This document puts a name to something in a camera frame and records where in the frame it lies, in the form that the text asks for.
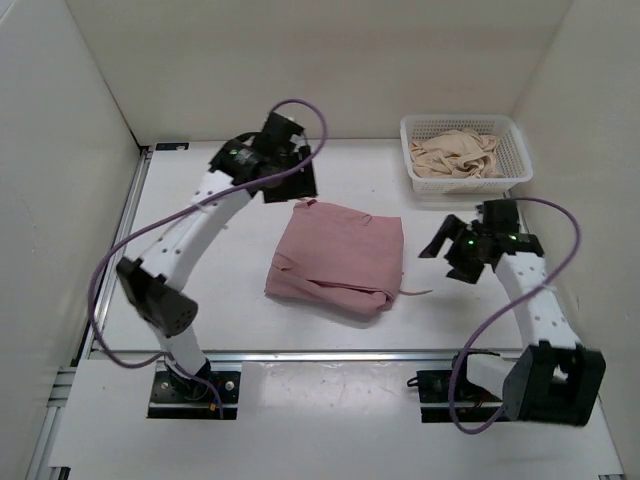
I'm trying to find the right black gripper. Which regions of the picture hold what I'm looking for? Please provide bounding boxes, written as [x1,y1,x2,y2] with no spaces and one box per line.
[418,214,488,284]

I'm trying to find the pink trousers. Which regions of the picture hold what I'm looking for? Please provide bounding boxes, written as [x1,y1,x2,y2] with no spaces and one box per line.
[265,200,431,318]

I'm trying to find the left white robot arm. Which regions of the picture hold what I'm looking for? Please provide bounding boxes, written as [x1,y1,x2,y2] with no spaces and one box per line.
[116,113,317,401]

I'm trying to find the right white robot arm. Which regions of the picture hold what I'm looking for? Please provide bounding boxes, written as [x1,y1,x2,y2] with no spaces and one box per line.
[420,198,606,435]

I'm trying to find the beige trousers in basket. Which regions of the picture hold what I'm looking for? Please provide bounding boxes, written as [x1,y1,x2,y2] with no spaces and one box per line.
[409,128,504,179]

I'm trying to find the white plastic basket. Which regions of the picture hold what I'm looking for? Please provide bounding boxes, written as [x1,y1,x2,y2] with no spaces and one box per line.
[400,114,534,196]

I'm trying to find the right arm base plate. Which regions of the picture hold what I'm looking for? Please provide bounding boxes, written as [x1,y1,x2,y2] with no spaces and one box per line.
[406,370,501,424]

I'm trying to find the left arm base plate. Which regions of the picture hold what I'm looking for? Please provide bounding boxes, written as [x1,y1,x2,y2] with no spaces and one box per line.
[147,363,241,420]

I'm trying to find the aluminium rail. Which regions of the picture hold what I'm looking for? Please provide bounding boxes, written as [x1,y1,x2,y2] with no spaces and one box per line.
[86,349,522,363]

